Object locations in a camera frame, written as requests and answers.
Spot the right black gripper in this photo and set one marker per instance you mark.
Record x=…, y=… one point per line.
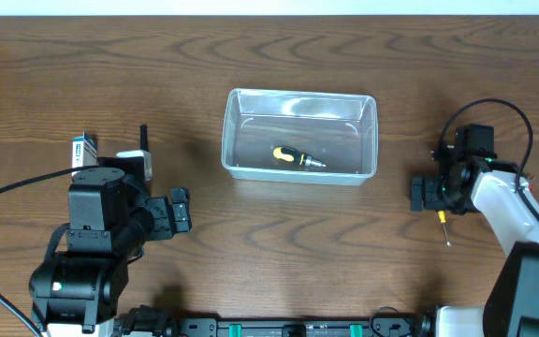
x=429, y=193

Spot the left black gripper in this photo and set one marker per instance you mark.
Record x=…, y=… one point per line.
x=165, y=218

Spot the thin black yellow screwdriver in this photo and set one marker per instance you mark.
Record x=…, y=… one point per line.
x=442, y=219

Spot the yellow black stubby screwdriver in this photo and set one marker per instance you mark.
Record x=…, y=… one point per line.
x=294, y=156

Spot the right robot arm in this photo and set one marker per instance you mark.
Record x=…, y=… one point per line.
x=472, y=179

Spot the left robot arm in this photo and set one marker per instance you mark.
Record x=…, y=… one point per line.
x=112, y=214

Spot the clear plastic container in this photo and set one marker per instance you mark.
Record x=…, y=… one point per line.
x=339, y=129

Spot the blue white cardboard box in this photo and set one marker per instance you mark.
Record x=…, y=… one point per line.
x=84, y=151

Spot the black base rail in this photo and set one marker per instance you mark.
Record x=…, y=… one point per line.
x=386, y=321

